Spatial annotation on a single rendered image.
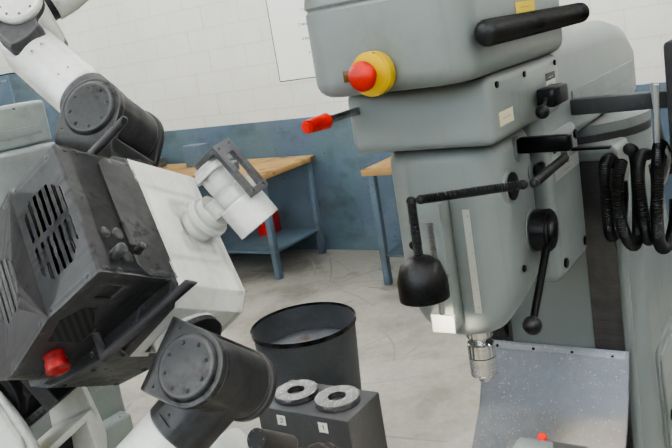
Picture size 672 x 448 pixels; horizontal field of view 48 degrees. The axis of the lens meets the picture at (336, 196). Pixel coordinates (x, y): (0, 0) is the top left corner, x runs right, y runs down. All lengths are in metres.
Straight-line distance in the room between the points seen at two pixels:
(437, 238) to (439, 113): 0.19
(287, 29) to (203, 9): 0.94
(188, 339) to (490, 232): 0.49
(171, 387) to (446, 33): 0.56
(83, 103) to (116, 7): 6.77
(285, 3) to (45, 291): 5.70
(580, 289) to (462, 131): 0.66
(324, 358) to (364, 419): 1.71
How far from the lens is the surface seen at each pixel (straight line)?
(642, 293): 1.67
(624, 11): 5.44
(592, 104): 1.46
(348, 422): 1.46
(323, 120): 1.08
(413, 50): 1.01
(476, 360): 1.34
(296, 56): 6.53
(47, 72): 1.28
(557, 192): 1.34
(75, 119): 1.16
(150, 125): 1.21
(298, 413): 1.52
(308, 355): 3.18
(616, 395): 1.69
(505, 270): 1.20
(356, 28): 1.05
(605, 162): 1.43
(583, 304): 1.67
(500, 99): 1.11
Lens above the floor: 1.81
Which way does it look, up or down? 12 degrees down
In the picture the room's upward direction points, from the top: 9 degrees counter-clockwise
